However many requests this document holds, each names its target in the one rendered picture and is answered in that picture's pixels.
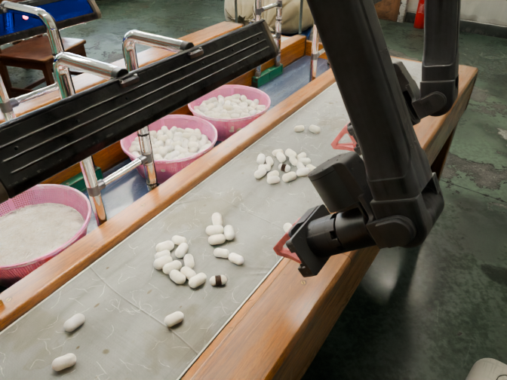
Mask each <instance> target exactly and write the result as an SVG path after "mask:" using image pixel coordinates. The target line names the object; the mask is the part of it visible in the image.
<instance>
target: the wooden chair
mask: <svg viewBox="0 0 507 380"><path fill-rule="evenodd" d="M23 1H27V0H13V1H10V2H14V3H16V2H23ZM61 39H62V42H63V47H64V51H65V52H69V53H71V54H76V55H79V56H82V57H87V56H86V52H85V46H84V44H86V40H84V39H77V38H62V37H61ZM53 61H54V56H52V50H51V46H50V43H49V40H48V36H47V35H45V36H42V35H37V36H35V37H33V38H30V39H27V40H25V41H22V42H20V43H18V44H15V45H13V46H10V47H7V48H5V49H4V50H1V48H0V75H1V77H2V80H3V83H4V85H5V89H6V91H7V93H8V97H9V99H11V98H16V97H18V96H20V95H21V94H23V93H25V94H28V93H32V92H33V91H35V90H31V89H33V88H34V87H37V86H38V85H40V84H42V83H44V82H46V84H47V86H50V85H52V84H55V82H54V77H53V74H52V72H54V71H53ZM7 66H13V67H20V68H26V69H37V70H42V71H43V74H44V77H43V78H40V79H39V80H37V81H35V82H33V83H31V84H29V85H27V86H25V87H24V88H18V87H12V85H11V80H10V77H9V74H8V69H7ZM70 73H71V75H80V74H83V73H84V72H81V71H74V70H70Z"/></svg>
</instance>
